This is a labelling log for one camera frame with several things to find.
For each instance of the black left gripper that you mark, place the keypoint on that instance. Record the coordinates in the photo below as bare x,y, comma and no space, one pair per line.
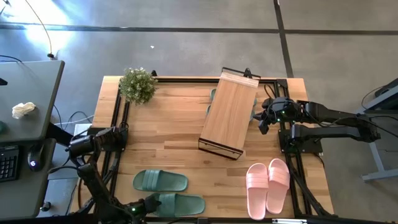
143,210

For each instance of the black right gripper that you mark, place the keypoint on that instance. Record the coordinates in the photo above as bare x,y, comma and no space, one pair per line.
281,109

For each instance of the wooden shelf black metal frame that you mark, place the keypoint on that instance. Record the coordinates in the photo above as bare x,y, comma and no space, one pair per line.
230,115

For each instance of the pink rubber slide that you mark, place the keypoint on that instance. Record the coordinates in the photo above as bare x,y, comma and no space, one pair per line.
278,183
256,193

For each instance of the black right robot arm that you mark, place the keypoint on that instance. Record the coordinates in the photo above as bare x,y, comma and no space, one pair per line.
329,132

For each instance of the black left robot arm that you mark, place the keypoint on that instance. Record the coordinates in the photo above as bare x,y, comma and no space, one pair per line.
93,183

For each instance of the black desk foot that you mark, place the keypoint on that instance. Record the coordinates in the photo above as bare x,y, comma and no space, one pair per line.
46,206

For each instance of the white power strip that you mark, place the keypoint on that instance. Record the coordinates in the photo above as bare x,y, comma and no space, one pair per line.
81,129

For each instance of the dark gray office desk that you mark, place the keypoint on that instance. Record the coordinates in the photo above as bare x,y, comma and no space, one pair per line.
28,193

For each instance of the black computer mouse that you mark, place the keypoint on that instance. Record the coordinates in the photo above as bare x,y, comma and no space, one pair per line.
35,157

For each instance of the potted plant black pot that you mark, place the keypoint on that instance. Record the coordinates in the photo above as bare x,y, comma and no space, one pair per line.
138,85

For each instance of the gray metal table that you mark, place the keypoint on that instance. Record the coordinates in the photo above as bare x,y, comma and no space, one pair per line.
382,175

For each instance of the black computer keyboard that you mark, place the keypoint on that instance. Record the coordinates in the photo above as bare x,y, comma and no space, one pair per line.
9,163

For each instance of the crumpled white tissue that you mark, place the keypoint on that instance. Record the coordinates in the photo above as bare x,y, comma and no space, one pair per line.
23,109

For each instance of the black aluminium rig frame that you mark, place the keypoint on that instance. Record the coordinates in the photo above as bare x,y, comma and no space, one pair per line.
281,83

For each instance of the black frame clamp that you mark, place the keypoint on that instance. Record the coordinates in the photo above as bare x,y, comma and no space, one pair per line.
154,73
247,72

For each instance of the silver frame bracket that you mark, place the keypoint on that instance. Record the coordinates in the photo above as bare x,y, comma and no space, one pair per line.
289,221

